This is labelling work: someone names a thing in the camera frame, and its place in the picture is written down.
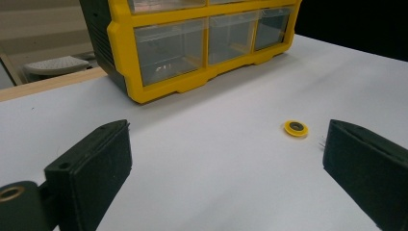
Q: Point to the yellow black organizer cabinet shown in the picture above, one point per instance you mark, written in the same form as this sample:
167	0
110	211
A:
128	64

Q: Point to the clear plastic drawer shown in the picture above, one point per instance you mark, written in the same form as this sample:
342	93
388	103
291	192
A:
166	5

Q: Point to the yellow round disc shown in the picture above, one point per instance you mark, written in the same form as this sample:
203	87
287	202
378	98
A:
288	131

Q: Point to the set of transparent cabinet bins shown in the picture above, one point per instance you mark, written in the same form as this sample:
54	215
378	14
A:
231	38

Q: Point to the grey perforated stool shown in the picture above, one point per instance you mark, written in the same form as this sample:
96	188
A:
54	65

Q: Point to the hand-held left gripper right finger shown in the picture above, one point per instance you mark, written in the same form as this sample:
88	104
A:
369	173

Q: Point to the black curtain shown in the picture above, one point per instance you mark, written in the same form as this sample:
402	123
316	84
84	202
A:
352	25

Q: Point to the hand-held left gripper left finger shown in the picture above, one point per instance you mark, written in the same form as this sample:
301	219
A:
89	173

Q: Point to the light wooden board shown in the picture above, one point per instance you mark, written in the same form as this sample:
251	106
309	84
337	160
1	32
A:
48	84

